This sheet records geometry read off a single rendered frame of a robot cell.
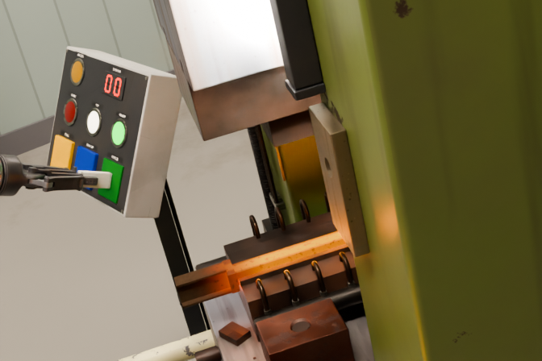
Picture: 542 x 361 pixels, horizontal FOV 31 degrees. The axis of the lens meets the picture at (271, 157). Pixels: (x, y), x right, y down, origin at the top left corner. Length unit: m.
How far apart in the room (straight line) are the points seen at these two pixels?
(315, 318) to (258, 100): 0.34
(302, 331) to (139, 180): 0.58
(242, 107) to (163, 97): 0.53
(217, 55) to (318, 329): 0.43
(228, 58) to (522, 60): 0.43
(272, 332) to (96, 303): 2.07
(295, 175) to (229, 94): 0.41
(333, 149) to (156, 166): 0.83
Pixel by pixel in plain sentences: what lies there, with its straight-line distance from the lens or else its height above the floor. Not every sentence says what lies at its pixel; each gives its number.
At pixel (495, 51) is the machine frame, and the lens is 0.97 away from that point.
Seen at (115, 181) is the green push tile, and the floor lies 1.01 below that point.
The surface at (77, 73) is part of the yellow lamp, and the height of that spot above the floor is 1.16.
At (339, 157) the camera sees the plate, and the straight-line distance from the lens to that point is 1.12.
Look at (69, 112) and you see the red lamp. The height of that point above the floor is 1.09.
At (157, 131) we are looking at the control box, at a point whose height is 1.09.
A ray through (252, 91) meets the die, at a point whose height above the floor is 1.32.
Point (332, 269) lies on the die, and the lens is 1.52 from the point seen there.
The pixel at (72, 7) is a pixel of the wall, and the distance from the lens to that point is 4.69.
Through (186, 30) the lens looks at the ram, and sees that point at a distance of 1.25.
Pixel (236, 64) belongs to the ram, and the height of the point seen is 1.39.
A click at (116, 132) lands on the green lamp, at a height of 1.09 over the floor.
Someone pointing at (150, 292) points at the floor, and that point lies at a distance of 3.44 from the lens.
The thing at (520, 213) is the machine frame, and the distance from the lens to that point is 1.06.
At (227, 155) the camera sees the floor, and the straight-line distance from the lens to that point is 4.18.
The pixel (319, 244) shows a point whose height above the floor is 1.01.
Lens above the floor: 1.85
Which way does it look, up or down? 27 degrees down
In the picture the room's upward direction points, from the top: 13 degrees counter-clockwise
